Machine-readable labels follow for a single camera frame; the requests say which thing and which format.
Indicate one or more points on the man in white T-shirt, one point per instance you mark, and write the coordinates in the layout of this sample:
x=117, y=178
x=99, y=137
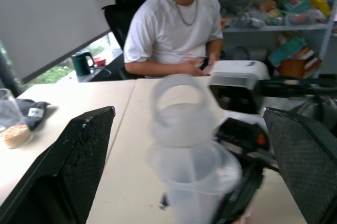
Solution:
x=171, y=32

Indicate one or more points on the clear plastic cup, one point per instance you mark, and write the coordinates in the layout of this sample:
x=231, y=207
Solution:
x=181, y=129
x=194, y=197

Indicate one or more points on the yellow package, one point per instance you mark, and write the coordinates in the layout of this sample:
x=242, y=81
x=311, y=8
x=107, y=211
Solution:
x=317, y=0

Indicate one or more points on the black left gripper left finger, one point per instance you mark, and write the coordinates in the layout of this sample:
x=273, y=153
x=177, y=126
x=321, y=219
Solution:
x=65, y=171

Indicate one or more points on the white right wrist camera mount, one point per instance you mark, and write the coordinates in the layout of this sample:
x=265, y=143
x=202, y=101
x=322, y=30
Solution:
x=237, y=71

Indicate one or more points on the pile of clear plastic bags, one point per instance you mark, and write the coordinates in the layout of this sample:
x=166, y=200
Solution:
x=245, y=3

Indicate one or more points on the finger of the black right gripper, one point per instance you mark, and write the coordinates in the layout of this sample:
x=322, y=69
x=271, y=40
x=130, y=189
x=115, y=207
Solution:
x=164, y=201

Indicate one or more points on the colourful book stack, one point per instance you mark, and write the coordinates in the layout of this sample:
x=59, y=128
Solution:
x=295, y=50

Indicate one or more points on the dark green kettle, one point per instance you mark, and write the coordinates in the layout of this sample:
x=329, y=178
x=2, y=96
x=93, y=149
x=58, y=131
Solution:
x=81, y=63

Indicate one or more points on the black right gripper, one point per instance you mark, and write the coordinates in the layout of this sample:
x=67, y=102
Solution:
x=242, y=134

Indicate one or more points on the black cloth pouch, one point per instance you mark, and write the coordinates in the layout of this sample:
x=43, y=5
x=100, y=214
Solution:
x=35, y=113

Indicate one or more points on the person right hand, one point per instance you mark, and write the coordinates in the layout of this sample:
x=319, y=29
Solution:
x=194, y=69

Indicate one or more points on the small red bowl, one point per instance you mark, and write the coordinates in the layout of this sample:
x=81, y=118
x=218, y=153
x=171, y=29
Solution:
x=99, y=61

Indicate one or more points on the person left hand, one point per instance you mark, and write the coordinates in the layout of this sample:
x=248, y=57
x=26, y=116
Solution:
x=213, y=59

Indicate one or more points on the black office chair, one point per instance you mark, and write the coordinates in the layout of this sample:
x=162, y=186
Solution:
x=123, y=8

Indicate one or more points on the black phone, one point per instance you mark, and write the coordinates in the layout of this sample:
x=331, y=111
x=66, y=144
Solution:
x=204, y=63

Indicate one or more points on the white metal shelf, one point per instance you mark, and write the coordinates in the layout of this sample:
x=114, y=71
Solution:
x=276, y=27

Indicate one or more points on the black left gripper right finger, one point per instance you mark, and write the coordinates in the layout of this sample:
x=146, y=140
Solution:
x=305, y=161

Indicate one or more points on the glass jar with grains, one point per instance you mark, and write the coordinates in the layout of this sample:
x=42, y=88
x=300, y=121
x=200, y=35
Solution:
x=14, y=132

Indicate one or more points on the grey roller blind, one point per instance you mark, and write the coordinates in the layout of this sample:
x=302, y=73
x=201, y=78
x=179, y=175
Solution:
x=52, y=16

